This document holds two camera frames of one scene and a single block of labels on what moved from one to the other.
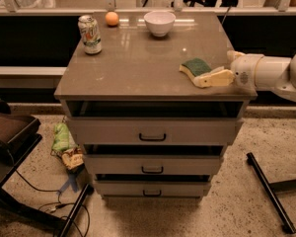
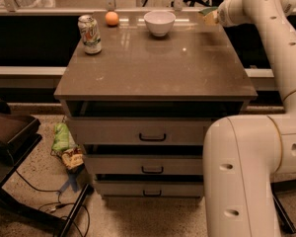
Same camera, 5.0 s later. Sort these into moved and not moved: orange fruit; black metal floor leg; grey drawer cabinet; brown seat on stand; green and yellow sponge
Moved: green and yellow sponge
Not moved: grey drawer cabinet; brown seat on stand; orange fruit; black metal floor leg
